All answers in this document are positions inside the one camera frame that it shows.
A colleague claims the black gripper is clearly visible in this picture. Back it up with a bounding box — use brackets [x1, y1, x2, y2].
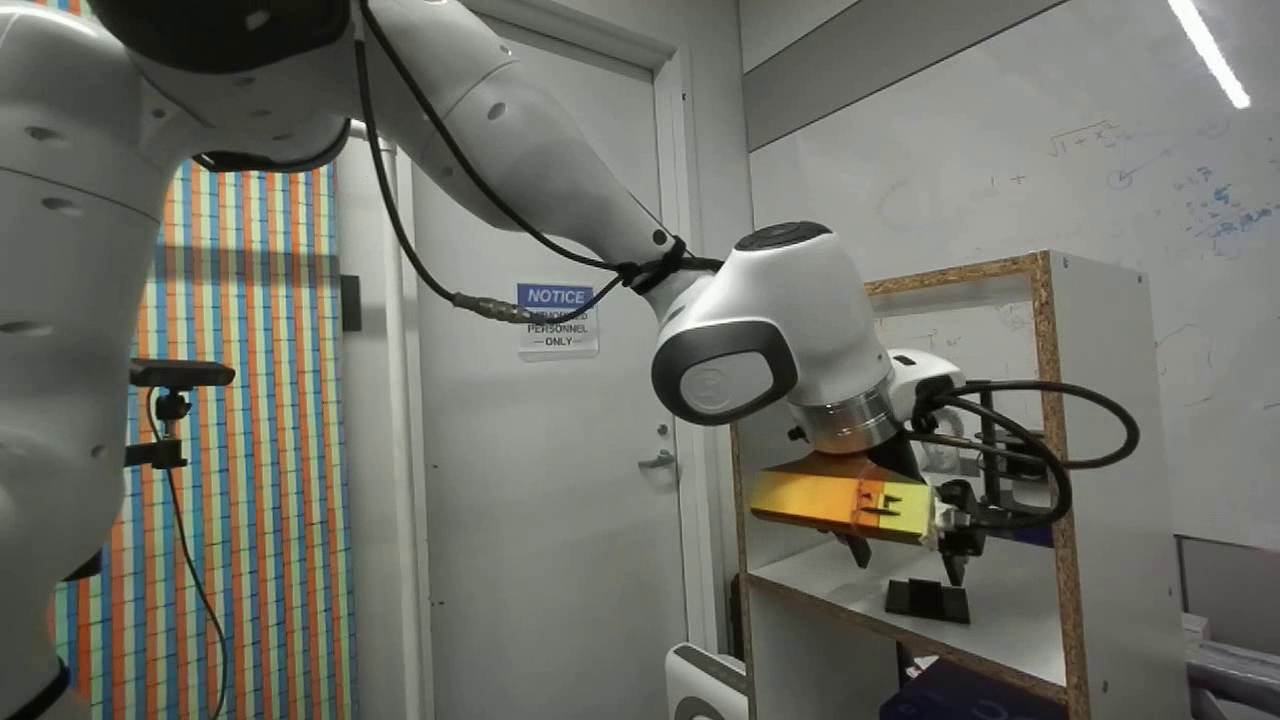
[916, 422, 1074, 588]

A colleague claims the small black object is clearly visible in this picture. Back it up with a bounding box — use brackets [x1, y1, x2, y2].
[881, 573, 978, 627]

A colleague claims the white wooden shelf unit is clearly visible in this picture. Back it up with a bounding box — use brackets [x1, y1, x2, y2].
[728, 250, 1196, 720]

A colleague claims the blue box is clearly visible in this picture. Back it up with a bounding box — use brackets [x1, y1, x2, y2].
[877, 658, 1074, 720]

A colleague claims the large whiteboard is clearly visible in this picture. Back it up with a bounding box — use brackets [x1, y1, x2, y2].
[747, 0, 1280, 551]

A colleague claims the white air purifier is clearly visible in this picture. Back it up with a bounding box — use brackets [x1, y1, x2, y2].
[659, 639, 754, 720]

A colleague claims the white door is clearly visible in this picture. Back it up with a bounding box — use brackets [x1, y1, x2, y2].
[396, 10, 735, 720]

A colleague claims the blue notice sign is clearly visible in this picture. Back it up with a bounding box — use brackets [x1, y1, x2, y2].
[512, 276, 601, 361]

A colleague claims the ceiling light strip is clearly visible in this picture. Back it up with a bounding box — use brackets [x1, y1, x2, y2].
[1163, 0, 1262, 115]

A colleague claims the colourful patterned panel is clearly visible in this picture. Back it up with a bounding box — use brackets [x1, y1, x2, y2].
[51, 157, 360, 720]

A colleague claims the yellow wrist camera mount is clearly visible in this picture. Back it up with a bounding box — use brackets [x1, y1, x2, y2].
[747, 459, 940, 550]

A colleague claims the looped black camera cable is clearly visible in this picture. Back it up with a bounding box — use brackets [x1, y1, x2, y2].
[909, 376, 1146, 528]

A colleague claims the metal door handle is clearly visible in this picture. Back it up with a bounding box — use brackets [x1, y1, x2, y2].
[631, 447, 685, 484]

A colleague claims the long black arm cable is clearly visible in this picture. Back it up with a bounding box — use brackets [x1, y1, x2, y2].
[347, 0, 728, 328]

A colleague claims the black wall box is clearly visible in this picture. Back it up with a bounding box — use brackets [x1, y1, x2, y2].
[337, 272, 367, 337]

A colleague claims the camera on tripod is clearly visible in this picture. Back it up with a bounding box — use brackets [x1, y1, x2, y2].
[138, 383, 241, 720]

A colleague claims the black camera on stand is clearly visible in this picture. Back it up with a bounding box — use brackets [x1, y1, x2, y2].
[124, 351, 241, 477]

